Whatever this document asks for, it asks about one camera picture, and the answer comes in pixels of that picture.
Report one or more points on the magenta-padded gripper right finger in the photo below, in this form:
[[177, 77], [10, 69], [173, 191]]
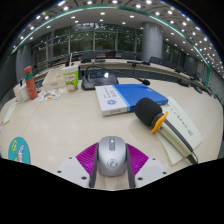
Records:
[[150, 171]]

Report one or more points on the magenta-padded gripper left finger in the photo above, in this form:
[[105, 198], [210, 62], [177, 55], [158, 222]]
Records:
[[71, 170]]

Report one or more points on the silver computer mouse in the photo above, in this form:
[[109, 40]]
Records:
[[112, 156]]

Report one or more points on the round teal cartoon mouse pad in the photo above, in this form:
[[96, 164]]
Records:
[[18, 150]]

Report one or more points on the pale paper sheet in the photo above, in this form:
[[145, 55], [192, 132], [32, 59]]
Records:
[[186, 126]]

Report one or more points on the handheld microphone with black foam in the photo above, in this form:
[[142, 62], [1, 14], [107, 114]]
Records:
[[146, 111]]

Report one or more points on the colourful printed leaflet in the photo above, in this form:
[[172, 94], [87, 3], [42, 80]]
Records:
[[50, 95]]

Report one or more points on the blue and white book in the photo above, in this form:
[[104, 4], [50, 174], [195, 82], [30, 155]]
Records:
[[133, 95]]

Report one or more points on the white and green paper cup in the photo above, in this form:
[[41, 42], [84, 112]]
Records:
[[70, 80]]

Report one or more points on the tall white cup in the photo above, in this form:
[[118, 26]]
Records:
[[16, 95]]

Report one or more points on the red drink bottle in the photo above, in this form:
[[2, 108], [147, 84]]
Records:
[[31, 85]]

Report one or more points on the dark office chairs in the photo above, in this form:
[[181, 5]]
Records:
[[88, 55]]

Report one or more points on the ceiling lights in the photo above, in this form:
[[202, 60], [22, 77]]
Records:
[[102, 13]]

